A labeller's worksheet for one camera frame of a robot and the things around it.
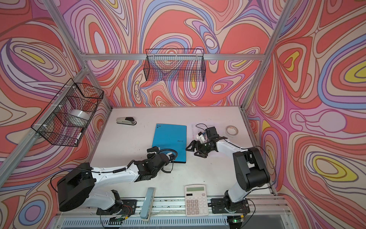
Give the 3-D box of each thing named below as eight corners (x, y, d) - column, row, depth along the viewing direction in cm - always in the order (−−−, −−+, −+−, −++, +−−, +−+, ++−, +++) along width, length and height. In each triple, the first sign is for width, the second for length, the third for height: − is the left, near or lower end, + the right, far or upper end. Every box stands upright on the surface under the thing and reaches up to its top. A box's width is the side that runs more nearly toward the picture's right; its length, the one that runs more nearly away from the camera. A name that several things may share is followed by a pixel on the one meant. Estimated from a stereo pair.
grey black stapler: (116, 124, 111) (114, 120, 108) (119, 120, 114) (116, 116, 111) (135, 125, 111) (133, 121, 107) (137, 121, 114) (135, 117, 110)
